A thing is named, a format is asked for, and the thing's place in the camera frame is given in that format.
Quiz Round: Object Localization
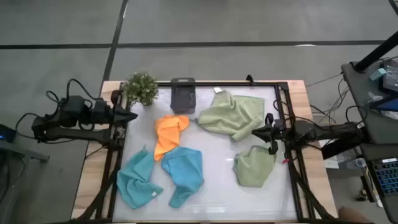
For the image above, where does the backlit computer keyboard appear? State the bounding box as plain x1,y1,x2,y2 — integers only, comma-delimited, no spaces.
371,157,398,197

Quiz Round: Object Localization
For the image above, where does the grey metal stand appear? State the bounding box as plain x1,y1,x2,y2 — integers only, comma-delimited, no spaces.
0,139,50,224

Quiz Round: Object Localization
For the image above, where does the black metal table frame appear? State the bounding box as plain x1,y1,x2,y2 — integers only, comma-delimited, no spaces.
73,81,338,224

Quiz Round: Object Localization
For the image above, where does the small yellow black tool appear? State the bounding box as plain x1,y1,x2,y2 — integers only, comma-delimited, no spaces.
356,189,370,202

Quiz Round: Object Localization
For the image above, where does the black desk support beam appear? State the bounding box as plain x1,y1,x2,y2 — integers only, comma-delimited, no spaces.
321,126,371,160

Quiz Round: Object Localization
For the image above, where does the black slanted pole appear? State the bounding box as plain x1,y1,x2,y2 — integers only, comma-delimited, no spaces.
354,30,398,73

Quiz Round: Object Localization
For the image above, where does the orange microfiber towel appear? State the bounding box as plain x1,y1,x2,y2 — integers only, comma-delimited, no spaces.
154,114,190,162

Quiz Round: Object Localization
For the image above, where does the black device with blue light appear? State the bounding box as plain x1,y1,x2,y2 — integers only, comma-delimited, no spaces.
0,123,17,143

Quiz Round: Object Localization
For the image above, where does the light green microfiber towel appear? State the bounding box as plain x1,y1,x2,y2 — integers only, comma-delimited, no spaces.
195,86,266,142
233,145,277,189

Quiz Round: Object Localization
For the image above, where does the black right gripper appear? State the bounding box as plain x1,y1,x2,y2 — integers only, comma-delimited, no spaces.
251,119,286,144

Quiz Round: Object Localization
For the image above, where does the clear plastic bottle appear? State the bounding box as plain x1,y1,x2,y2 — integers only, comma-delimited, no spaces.
346,157,368,170

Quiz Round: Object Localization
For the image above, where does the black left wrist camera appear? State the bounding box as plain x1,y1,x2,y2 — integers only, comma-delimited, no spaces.
92,99,109,118

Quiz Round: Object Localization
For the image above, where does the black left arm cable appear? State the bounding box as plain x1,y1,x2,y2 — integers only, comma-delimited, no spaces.
14,78,103,144

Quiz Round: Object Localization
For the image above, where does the dark grey plastic bin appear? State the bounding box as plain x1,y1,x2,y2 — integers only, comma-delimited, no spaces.
170,77,197,115

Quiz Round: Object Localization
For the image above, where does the small teal box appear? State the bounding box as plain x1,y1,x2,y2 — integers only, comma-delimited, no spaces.
369,67,387,81

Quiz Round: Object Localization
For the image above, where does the blue microfiber towel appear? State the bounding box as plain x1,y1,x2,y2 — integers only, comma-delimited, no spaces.
160,146,205,209
116,145,164,210

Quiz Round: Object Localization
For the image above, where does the black desktop device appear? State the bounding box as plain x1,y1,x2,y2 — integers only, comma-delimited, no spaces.
381,59,398,94

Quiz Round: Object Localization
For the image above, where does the grey side desk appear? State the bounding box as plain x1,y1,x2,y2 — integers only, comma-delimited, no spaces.
341,60,398,146

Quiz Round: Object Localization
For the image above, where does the dark grey keyboard desk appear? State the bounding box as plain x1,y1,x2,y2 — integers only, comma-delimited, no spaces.
359,142,398,223

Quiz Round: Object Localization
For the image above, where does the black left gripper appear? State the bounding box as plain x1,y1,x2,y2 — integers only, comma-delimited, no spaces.
104,104,139,126

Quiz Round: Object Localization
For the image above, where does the blue tablet screen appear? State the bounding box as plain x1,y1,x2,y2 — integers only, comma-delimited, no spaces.
368,95,398,113

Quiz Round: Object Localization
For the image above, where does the small green potted plant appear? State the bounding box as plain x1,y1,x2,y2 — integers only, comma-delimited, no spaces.
121,71,160,107

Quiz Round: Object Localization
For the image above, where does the grey floor cable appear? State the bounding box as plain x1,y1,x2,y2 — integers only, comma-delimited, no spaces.
306,73,343,88

